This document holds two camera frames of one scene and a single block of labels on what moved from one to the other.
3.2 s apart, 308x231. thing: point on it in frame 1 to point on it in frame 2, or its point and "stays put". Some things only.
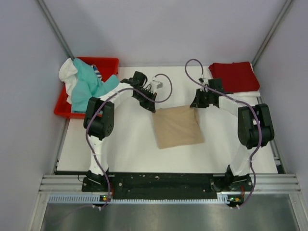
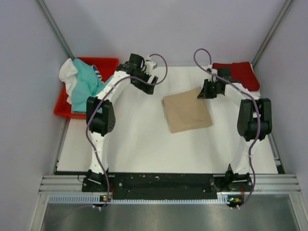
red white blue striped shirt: (97, 72) stays put
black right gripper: (197, 103) to (205, 93)
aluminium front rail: (279, 183) stays put
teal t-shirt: (88, 84) stays put
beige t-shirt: (177, 126) to (185, 111)
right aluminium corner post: (271, 31) stays put
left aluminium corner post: (44, 7) stays put
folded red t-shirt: (236, 76) stays put
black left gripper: (148, 105) to (147, 88)
